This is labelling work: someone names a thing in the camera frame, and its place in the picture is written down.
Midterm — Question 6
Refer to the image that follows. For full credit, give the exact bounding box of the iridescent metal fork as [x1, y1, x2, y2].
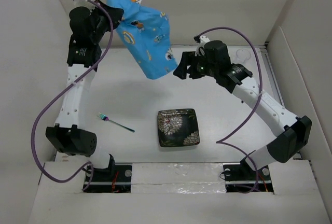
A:
[98, 113, 135, 133]

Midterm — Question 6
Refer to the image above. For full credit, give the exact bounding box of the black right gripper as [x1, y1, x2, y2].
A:
[173, 51, 218, 79]

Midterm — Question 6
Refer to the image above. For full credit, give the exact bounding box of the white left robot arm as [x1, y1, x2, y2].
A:
[46, 0, 124, 181]

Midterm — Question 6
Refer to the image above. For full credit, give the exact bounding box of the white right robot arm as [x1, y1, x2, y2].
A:
[173, 40, 312, 179]

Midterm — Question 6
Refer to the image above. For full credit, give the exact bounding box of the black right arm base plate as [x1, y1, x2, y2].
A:
[219, 163, 274, 193]

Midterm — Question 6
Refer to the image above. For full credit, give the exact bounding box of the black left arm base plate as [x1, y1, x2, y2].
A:
[83, 163, 132, 193]

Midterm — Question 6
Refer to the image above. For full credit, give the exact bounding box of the black floral square plate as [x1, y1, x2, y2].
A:
[157, 108, 200, 148]

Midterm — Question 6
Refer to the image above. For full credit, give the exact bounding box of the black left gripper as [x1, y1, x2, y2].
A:
[92, 1, 126, 43]

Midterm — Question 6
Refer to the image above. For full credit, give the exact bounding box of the blue patterned cloth napkin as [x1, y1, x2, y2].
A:
[106, 0, 177, 80]

